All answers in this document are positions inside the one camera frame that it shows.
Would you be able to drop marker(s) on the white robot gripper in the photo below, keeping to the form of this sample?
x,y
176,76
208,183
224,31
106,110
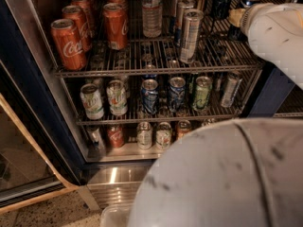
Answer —
x,y
247,20

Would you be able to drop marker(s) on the blue pepsi can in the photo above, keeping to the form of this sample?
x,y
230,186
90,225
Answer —
x,y
176,93
234,33
149,96
220,9

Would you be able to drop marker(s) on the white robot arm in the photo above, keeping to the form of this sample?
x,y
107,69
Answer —
x,y
244,172

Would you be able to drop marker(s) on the front silver Red Bull can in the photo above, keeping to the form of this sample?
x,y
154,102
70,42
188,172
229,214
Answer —
x,y
190,35

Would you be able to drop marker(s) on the silver slim can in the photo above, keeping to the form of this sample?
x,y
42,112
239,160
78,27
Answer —
x,y
95,136
230,89

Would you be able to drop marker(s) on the green white soda can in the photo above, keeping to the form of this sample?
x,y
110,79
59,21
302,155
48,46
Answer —
x,y
201,93

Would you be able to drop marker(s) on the bottom right white can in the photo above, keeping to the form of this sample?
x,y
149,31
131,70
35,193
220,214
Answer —
x,y
208,121

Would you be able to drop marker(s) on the stainless steel fridge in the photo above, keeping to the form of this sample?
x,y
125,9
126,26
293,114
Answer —
x,y
112,175

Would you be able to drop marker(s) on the front middle Coca-Cola can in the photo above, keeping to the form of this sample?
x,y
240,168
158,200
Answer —
x,y
116,25

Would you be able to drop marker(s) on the bottom orange can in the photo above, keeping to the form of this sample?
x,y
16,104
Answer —
x,y
183,127

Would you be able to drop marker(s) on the bottom white 7up can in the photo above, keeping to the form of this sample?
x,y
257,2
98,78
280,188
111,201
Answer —
x,y
163,135

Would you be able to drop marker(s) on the white 7up can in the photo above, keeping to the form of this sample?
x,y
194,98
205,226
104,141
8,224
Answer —
x,y
163,135
117,97
91,101

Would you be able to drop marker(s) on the bottom white green can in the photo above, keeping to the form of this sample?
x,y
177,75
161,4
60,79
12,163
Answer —
x,y
144,135

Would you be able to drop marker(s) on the bottom red Coca-Cola can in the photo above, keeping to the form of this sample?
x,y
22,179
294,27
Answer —
x,y
115,135

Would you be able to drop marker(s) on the front left Coca-Cola can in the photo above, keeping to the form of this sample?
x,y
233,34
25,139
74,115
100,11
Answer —
x,y
68,43

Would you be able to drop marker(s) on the left white 7up can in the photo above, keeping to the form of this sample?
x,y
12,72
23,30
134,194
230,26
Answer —
x,y
91,101

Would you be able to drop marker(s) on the bottom silver slim can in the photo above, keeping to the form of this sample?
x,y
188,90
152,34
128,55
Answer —
x,y
95,136

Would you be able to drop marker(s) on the open glass fridge door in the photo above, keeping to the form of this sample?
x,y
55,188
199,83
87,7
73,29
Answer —
x,y
33,134

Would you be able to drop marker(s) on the clear plastic water bottle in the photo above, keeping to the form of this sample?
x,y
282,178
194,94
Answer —
x,y
152,17

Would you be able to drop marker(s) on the clear plastic container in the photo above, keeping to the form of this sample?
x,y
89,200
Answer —
x,y
115,215

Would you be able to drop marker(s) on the top wire fridge shelf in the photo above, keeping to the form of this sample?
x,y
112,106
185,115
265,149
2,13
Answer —
x,y
215,53

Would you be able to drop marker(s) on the wire fridge shelf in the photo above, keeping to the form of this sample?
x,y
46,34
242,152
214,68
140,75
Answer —
x,y
215,53
212,110

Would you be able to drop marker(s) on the middle wire fridge shelf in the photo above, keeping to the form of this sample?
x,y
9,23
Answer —
x,y
212,110

